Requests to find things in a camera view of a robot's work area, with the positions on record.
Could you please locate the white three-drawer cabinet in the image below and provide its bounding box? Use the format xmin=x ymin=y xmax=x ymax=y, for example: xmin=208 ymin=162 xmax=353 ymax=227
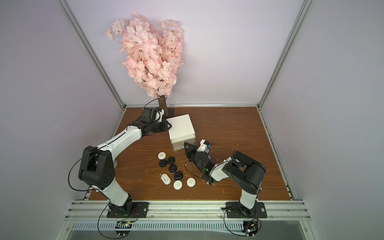
xmin=167 ymin=114 xmax=196 ymax=152

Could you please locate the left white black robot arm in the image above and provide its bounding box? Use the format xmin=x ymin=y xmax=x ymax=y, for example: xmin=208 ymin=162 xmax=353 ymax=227
xmin=78 ymin=107 xmax=172 ymax=215

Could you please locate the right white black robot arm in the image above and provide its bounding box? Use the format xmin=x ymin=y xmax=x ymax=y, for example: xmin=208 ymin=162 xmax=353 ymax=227
xmin=183 ymin=140 xmax=267 ymax=211

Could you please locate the white round earphone case right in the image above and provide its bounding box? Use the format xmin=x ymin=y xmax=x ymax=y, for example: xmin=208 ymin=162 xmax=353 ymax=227
xmin=186 ymin=178 xmax=196 ymax=188

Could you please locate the white round earphone case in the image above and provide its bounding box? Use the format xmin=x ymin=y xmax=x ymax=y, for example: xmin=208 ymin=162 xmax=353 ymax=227
xmin=173 ymin=180 xmax=183 ymax=191
xmin=158 ymin=152 xmax=167 ymax=160
xmin=186 ymin=178 xmax=196 ymax=188

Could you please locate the black earphone case lower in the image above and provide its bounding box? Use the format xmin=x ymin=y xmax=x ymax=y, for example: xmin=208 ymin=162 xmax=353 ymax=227
xmin=173 ymin=171 xmax=184 ymax=181

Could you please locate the black earphone case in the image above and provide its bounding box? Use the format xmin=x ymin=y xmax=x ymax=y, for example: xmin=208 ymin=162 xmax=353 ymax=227
xmin=159 ymin=159 xmax=168 ymax=168
xmin=167 ymin=157 xmax=176 ymax=165
xmin=169 ymin=164 xmax=178 ymax=173
xmin=173 ymin=171 xmax=184 ymax=181

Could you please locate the black earphone case middle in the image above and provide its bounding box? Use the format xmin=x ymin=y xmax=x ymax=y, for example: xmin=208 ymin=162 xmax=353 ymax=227
xmin=169 ymin=164 xmax=178 ymax=173

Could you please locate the black earphone case upper right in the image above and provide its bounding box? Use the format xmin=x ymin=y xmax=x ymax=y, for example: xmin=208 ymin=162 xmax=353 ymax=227
xmin=167 ymin=157 xmax=176 ymax=165

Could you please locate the white round earphone case bottom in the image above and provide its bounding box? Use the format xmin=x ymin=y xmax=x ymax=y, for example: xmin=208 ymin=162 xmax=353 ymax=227
xmin=173 ymin=180 xmax=183 ymax=191

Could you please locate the white round earphone case top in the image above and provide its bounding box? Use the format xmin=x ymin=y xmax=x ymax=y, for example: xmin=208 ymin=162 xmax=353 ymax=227
xmin=158 ymin=152 xmax=167 ymax=160

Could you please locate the black earphone case upper left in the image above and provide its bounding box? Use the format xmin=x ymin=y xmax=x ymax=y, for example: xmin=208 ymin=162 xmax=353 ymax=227
xmin=159 ymin=159 xmax=168 ymax=168

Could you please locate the white oval earphone case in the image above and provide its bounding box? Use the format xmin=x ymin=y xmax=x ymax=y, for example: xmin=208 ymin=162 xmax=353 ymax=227
xmin=161 ymin=174 xmax=172 ymax=185

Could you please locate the pink blossom artificial tree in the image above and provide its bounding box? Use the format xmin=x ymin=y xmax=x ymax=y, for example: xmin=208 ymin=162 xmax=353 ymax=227
xmin=105 ymin=12 xmax=184 ymax=112

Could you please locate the right circuit board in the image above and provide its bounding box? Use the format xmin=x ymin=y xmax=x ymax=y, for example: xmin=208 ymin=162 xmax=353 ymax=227
xmin=242 ymin=220 xmax=262 ymax=238

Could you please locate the circuit board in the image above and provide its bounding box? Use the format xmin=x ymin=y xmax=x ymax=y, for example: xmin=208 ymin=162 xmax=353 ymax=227
xmin=242 ymin=220 xmax=262 ymax=238
xmin=115 ymin=221 xmax=133 ymax=238

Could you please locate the left circuit board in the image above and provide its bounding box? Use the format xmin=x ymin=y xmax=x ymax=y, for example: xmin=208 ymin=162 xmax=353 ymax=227
xmin=115 ymin=221 xmax=133 ymax=238

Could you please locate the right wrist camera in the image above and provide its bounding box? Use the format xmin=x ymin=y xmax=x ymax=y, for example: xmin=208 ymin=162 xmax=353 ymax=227
xmin=197 ymin=139 xmax=211 ymax=152

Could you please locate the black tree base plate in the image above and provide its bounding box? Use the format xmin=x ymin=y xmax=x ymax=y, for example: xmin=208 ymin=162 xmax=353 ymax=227
xmin=167 ymin=108 xmax=175 ymax=118

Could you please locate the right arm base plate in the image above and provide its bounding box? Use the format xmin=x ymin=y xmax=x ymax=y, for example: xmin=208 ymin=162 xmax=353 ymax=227
xmin=221 ymin=202 xmax=267 ymax=219

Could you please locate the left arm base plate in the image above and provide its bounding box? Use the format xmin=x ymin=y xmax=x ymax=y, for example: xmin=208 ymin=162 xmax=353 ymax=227
xmin=107 ymin=202 xmax=150 ymax=219

